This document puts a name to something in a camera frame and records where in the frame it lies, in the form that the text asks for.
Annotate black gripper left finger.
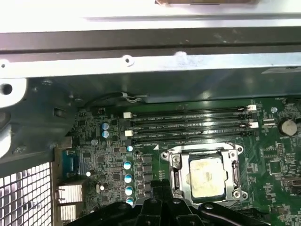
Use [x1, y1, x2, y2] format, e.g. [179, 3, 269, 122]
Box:
[65, 180, 165, 226]

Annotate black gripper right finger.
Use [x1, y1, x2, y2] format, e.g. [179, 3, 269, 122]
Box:
[164, 178, 266, 226]

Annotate metal socket cover frame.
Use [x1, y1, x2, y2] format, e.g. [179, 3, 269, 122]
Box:
[168, 144, 242, 203]

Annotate silver CPU plate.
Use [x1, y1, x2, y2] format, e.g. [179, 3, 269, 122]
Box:
[189, 157, 228, 199]

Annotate thin wire locking lever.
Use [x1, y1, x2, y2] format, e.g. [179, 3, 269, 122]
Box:
[164, 142, 244, 153]

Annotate CPU socket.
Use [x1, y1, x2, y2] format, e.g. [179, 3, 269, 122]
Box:
[161, 142, 249, 206]

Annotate RAM slot black clips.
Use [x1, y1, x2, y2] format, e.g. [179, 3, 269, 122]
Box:
[129, 131, 253, 146]
[130, 114, 257, 127]

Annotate metal rear port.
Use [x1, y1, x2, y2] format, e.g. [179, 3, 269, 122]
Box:
[57, 183, 83, 203]
[59, 204, 78, 223]

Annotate blue rear port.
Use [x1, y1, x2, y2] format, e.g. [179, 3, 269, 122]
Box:
[61, 150, 81, 178]

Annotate green motherboard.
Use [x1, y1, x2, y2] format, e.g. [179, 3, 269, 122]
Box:
[60, 96, 301, 226]

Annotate round coin battery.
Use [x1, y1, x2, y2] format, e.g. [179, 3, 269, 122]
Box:
[278, 117, 297, 137]

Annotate black open PC case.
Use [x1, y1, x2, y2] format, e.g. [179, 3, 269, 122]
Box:
[0, 14, 301, 226]

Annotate black and white wire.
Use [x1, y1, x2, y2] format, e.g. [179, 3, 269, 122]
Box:
[83, 92, 149, 110]

